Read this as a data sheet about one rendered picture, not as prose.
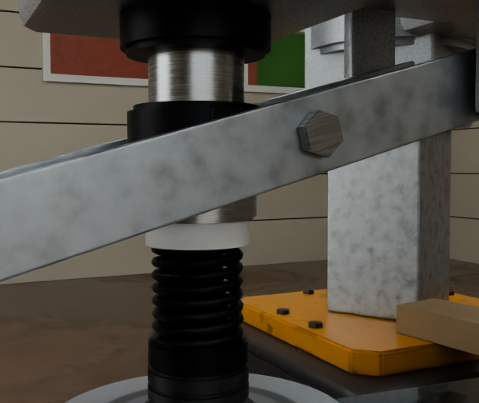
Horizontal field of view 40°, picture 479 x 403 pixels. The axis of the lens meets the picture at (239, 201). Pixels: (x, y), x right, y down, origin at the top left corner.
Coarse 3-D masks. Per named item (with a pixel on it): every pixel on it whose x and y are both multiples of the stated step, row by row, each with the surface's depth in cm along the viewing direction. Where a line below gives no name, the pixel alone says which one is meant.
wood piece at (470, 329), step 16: (400, 304) 114; (416, 304) 114; (432, 304) 114; (448, 304) 114; (400, 320) 113; (416, 320) 110; (432, 320) 107; (448, 320) 104; (464, 320) 102; (416, 336) 110; (432, 336) 107; (448, 336) 104; (464, 336) 102
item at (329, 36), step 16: (320, 32) 122; (336, 32) 119; (400, 32) 113; (416, 32) 112; (432, 32) 112; (448, 32) 112; (464, 32) 112; (320, 48) 125; (336, 48) 121; (464, 48) 119
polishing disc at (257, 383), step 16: (112, 384) 52; (128, 384) 52; (144, 384) 52; (256, 384) 52; (272, 384) 52; (288, 384) 52; (80, 400) 48; (96, 400) 48; (112, 400) 48; (128, 400) 48; (144, 400) 48; (256, 400) 48; (272, 400) 48; (288, 400) 48; (304, 400) 48; (320, 400) 48
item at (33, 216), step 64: (448, 64) 45; (192, 128) 37; (256, 128) 39; (320, 128) 39; (384, 128) 43; (448, 128) 45; (0, 192) 33; (64, 192) 34; (128, 192) 35; (192, 192) 37; (256, 192) 39; (0, 256) 33; (64, 256) 34
